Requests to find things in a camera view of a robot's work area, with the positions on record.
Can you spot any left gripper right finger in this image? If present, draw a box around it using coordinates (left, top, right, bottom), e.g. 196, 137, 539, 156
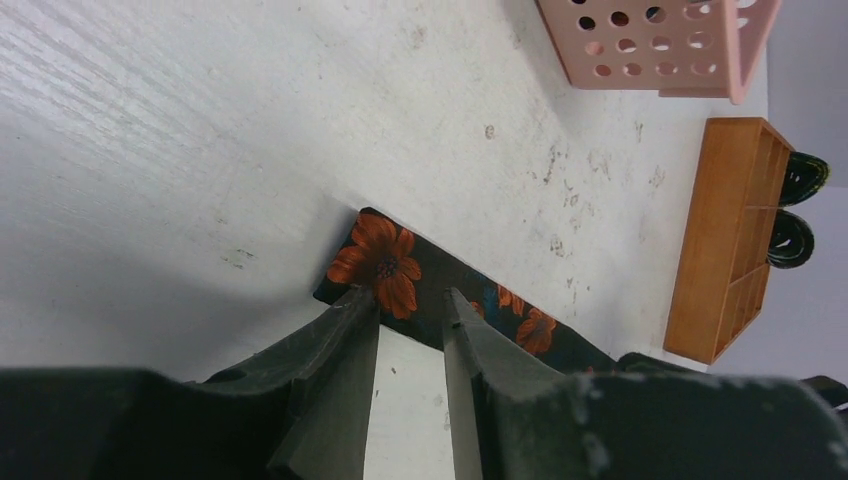
443, 288, 569, 479

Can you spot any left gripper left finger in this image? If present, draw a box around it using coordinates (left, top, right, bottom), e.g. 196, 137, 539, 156
201, 287, 380, 479

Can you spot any black orange floral tie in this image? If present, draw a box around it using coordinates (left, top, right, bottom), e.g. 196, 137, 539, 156
313, 207, 690, 376

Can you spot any orange divided tray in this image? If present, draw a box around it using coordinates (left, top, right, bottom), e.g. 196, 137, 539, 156
663, 117, 793, 365

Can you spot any rolled dark floral tie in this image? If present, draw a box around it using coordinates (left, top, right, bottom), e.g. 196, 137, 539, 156
767, 209, 815, 269

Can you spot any rolled blue green tie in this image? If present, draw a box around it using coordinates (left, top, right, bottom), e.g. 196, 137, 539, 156
778, 151, 831, 207

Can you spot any pink plastic basket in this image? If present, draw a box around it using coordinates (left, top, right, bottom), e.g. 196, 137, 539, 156
538, 0, 782, 105

